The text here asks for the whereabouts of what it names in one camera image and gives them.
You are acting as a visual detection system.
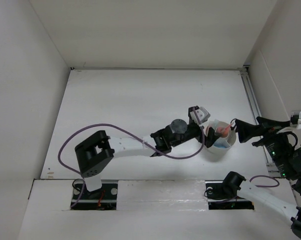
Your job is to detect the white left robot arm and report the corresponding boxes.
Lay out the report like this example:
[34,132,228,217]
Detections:
[75,106,211,199]

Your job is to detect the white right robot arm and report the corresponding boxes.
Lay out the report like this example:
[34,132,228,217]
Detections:
[221,113,301,239]

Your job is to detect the white foam front board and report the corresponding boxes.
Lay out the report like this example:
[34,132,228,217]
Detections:
[116,180,209,212]

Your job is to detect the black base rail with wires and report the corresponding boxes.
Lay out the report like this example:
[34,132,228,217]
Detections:
[70,180,255,212]

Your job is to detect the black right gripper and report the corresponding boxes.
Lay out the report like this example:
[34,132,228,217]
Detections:
[234,115,295,178]

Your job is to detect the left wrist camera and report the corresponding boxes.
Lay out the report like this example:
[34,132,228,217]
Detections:
[195,106,211,125]

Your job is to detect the black handled scissors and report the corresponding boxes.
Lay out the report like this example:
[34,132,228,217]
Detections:
[230,118,241,133]

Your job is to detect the aluminium rail at table edge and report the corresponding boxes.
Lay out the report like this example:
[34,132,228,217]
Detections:
[240,65,281,179]

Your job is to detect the white round divided container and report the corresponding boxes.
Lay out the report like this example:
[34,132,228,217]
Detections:
[205,119,237,155]

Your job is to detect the blue correction tape dispenser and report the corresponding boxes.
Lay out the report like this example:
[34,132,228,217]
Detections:
[213,141,231,149]

